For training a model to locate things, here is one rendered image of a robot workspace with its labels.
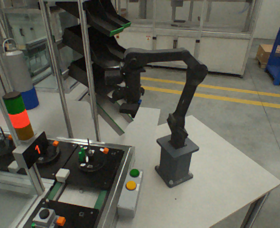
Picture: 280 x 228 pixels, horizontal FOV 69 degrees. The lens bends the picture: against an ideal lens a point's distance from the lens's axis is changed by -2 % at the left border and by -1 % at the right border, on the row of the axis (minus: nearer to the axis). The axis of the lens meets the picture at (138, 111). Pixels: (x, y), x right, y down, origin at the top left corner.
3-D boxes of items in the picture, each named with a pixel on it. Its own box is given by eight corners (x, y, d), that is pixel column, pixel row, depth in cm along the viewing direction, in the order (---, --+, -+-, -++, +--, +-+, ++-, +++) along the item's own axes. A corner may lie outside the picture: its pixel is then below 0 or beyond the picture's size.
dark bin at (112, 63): (124, 64, 104) (129, 52, 99) (111, 73, 94) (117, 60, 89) (78, 37, 106) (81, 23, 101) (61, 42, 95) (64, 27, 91)
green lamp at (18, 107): (29, 107, 65) (24, 93, 62) (18, 115, 61) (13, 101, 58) (15, 105, 66) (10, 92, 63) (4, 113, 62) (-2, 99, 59)
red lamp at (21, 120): (33, 120, 68) (29, 107, 65) (23, 129, 63) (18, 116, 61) (20, 118, 68) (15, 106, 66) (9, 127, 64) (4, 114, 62)
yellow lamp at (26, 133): (37, 132, 70) (33, 120, 68) (27, 141, 66) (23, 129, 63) (24, 130, 71) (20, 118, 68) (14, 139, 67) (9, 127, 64)
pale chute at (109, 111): (129, 123, 123) (134, 120, 120) (119, 136, 112) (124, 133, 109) (96, 88, 118) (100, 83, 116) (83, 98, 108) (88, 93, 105)
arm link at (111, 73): (135, 49, 75) (103, 51, 73) (138, 56, 68) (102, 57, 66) (136, 78, 81) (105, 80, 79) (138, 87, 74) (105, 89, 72)
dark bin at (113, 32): (122, 32, 96) (128, 16, 91) (109, 37, 85) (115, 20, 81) (73, 2, 97) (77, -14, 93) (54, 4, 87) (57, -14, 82)
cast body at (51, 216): (61, 221, 68) (57, 208, 64) (54, 234, 64) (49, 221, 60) (38, 216, 69) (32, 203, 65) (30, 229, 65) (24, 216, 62)
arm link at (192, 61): (197, 69, 82) (200, 42, 77) (205, 77, 75) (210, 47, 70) (125, 74, 79) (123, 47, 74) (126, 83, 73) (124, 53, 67)
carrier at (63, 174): (123, 152, 107) (122, 133, 100) (108, 190, 87) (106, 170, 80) (79, 146, 111) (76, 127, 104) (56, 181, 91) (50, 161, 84)
